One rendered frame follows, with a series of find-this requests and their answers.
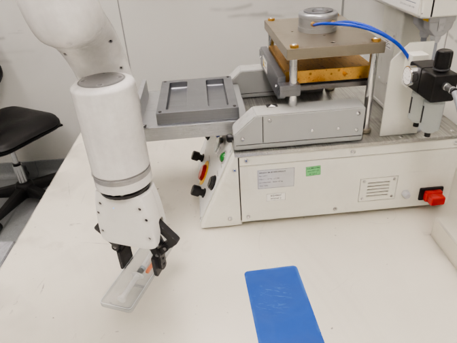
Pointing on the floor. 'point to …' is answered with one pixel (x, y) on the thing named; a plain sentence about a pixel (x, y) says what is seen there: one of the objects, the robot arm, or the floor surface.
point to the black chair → (18, 129)
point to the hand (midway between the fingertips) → (141, 259)
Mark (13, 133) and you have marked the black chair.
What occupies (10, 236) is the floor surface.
